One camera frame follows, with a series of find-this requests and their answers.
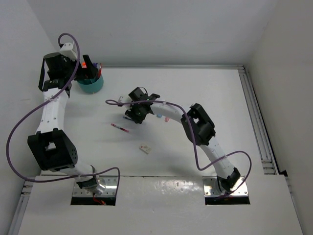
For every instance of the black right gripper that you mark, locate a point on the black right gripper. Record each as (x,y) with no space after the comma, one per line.
(131,113)

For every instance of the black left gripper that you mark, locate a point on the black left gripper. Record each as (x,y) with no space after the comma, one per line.
(86,73)

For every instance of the red pen top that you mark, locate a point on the red pen top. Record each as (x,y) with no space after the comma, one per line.
(99,70)

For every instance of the red pen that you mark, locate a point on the red pen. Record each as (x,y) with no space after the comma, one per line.
(99,70)
(120,128)

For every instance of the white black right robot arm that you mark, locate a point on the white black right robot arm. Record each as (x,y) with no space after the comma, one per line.
(198,127)

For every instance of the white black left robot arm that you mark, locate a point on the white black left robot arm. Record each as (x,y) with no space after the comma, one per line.
(51,147)

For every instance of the teal round desk organizer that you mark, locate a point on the teal round desk organizer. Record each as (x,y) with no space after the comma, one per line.
(91,86)

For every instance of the red pen left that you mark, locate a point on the red pen left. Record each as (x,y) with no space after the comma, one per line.
(120,128)

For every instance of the white eraser with sleeve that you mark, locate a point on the white eraser with sleeve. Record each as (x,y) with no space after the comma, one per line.
(146,149)

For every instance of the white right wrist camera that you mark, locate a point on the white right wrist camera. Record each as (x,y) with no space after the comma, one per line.
(125,99)

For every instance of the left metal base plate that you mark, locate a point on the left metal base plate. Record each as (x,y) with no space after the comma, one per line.
(107,186)

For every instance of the metal base plate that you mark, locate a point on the metal base plate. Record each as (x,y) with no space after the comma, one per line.
(107,186)
(213,189)

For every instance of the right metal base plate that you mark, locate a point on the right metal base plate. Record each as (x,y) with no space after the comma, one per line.
(213,189)

